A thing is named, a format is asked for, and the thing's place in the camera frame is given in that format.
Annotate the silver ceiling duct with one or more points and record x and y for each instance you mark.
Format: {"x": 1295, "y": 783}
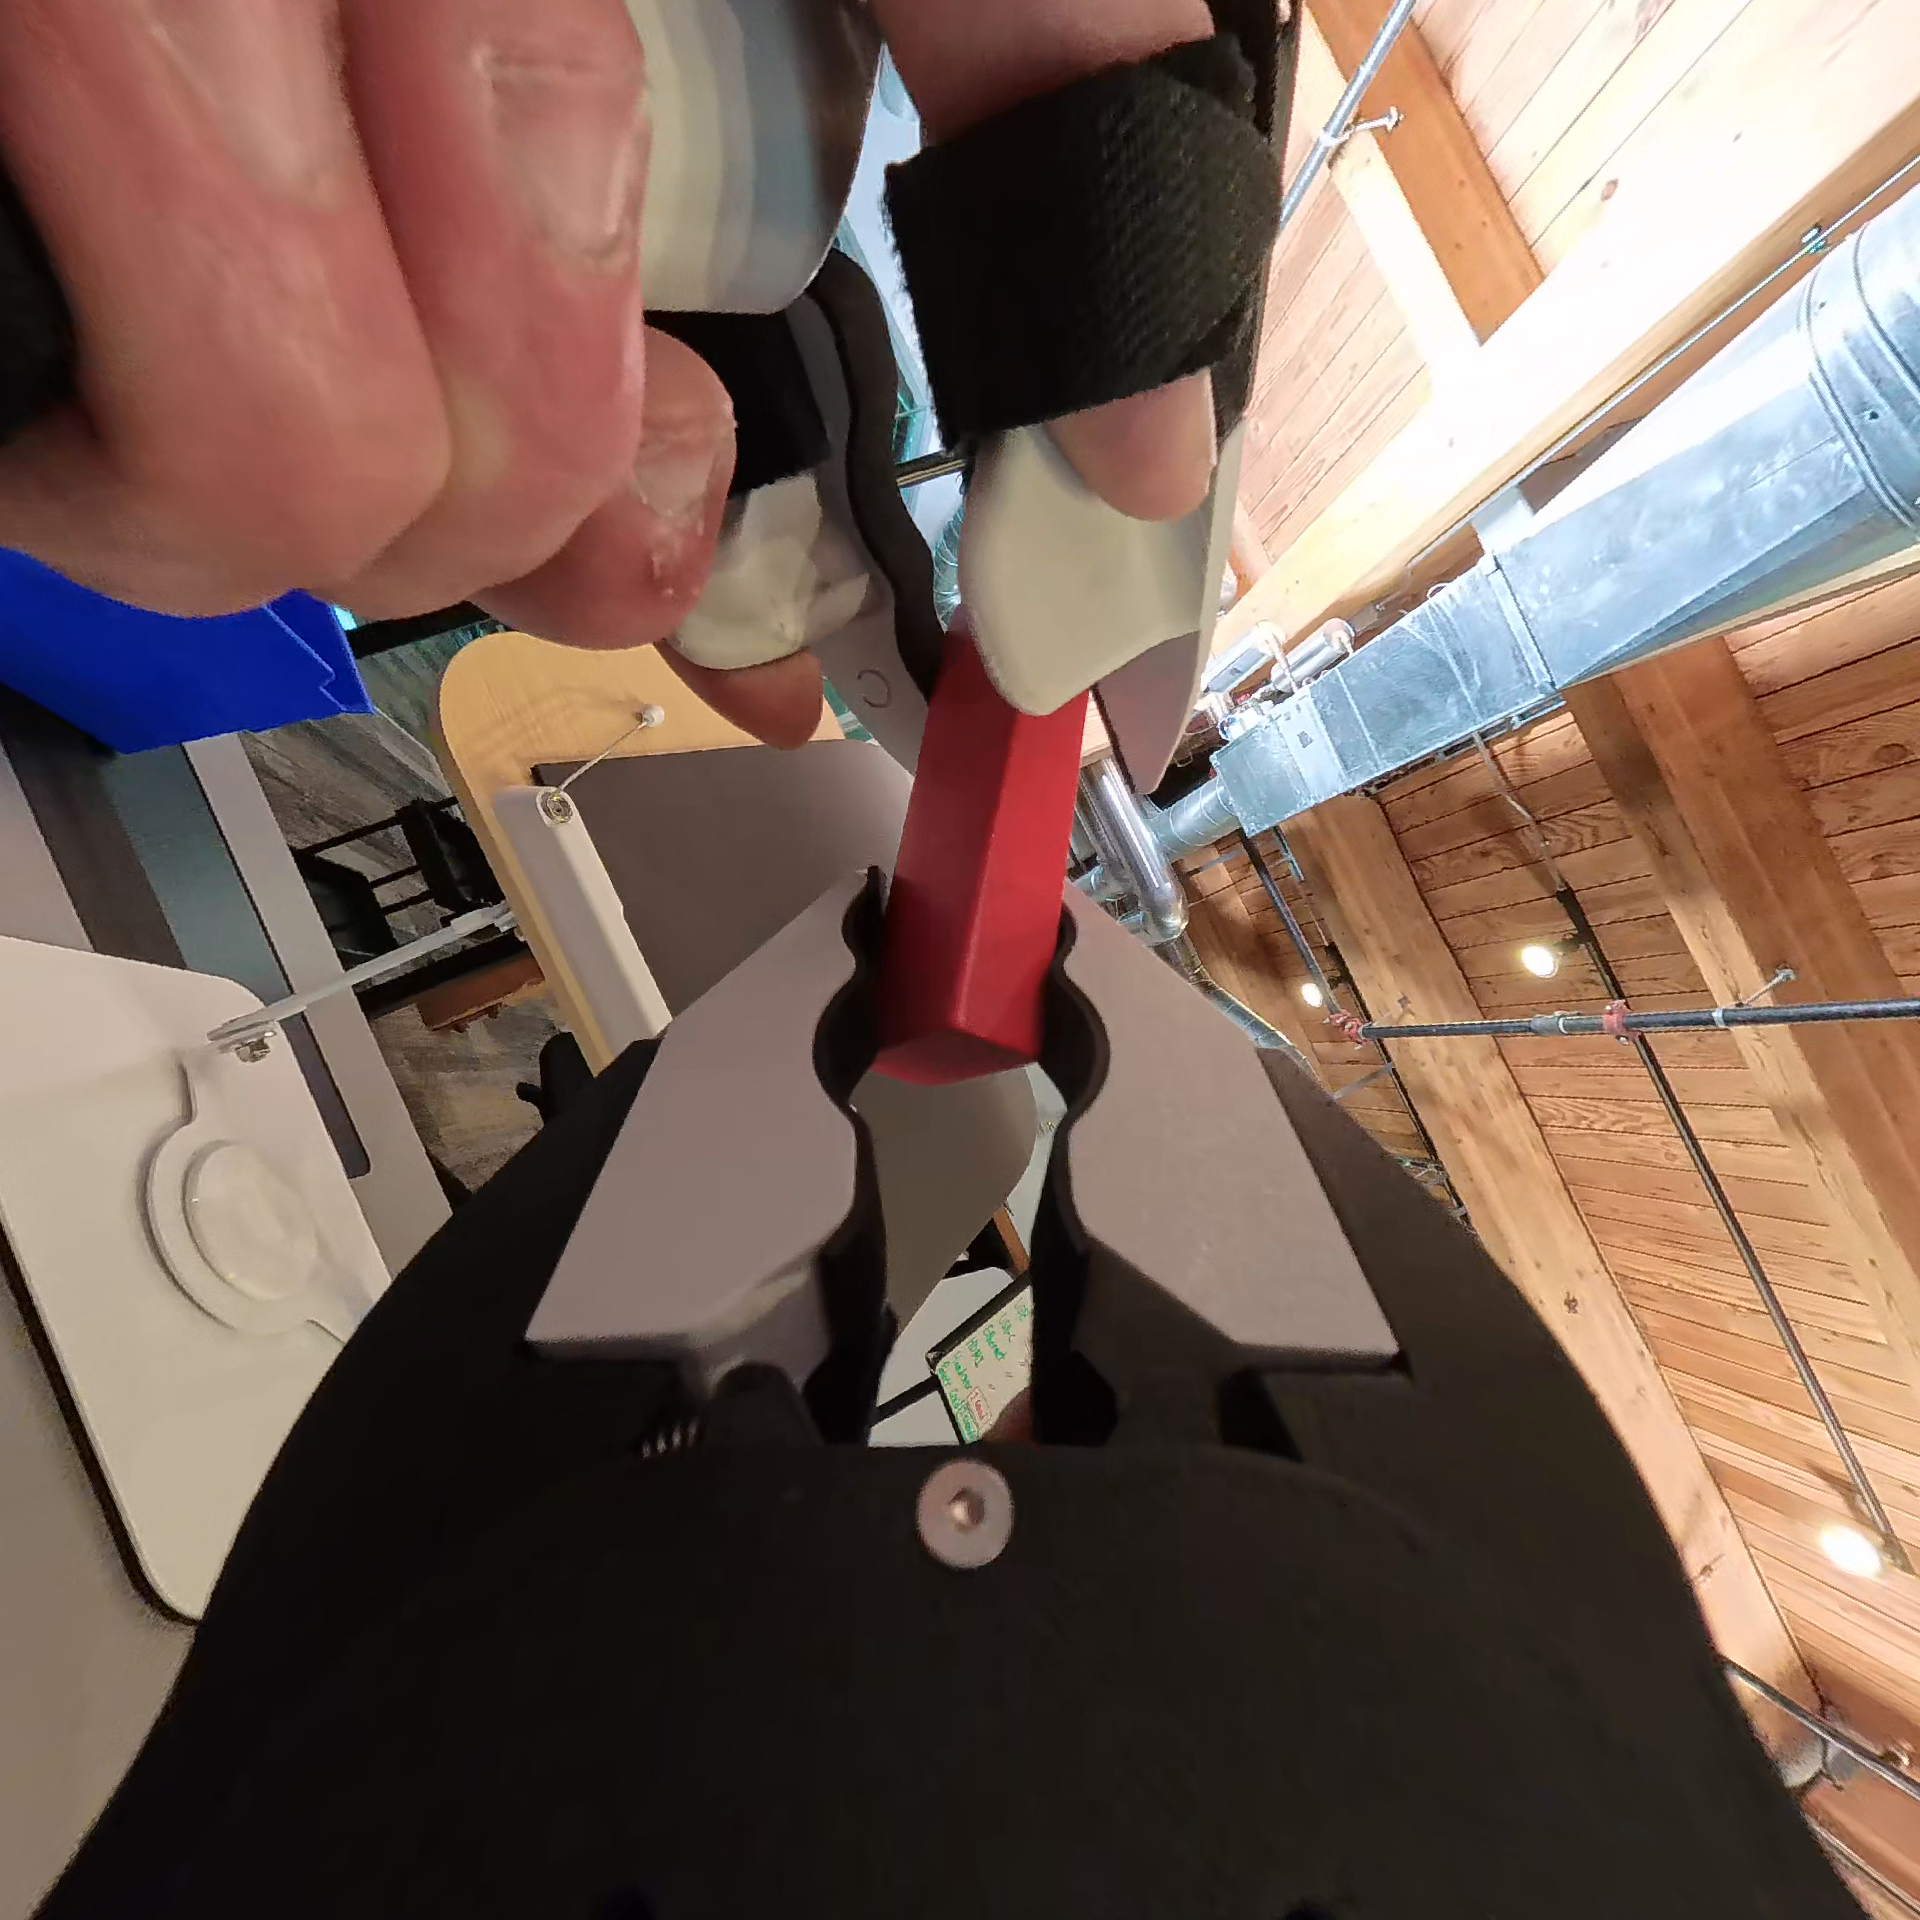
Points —
{"x": 1621, "y": 572}

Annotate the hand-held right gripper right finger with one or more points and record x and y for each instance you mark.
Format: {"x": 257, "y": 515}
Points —
{"x": 1216, "y": 1200}

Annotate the whiteboard easel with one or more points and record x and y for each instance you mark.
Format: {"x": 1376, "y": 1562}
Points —
{"x": 985, "y": 1364}

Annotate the black backdrop board stand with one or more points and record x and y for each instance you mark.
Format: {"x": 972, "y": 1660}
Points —
{"x": 708, "y": 872}

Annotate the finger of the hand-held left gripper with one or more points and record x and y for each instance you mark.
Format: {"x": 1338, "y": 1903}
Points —
{"x": 1053, "y": 601}
{"x": 781, "y": 585}

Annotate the blue plastic bin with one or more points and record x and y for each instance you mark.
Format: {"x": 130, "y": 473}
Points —
{"x": 151, "y": 644}

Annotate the person's left hand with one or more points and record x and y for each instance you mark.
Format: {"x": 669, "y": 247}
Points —
{"x": 300, "y": 271}

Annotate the wall spot lamp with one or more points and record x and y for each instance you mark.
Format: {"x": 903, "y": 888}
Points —
{"x": 1852, "y": 1547}
{"x": 1536, "y": 961}

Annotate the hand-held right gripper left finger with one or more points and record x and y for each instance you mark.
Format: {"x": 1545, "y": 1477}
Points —
{"x": 692, "y": 1200}

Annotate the long red rectangular bar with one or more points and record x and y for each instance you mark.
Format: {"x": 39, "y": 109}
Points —
{"x": 976, "y": 872}

